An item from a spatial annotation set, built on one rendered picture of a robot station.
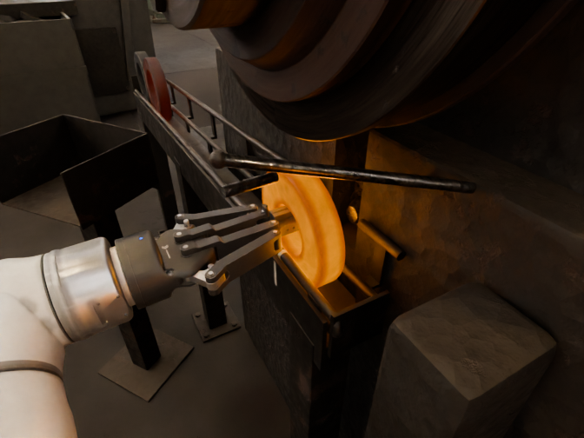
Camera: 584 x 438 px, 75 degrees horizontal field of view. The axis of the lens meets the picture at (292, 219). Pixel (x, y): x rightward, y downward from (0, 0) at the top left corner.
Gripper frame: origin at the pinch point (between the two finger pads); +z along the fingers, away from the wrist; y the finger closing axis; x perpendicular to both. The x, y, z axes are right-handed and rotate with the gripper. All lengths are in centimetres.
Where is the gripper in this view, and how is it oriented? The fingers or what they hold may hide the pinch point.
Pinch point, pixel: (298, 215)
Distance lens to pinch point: 46.0
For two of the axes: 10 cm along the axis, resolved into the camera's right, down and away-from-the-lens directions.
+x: -0.4, -8.1, -5.8
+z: 8.8, -3.1, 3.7
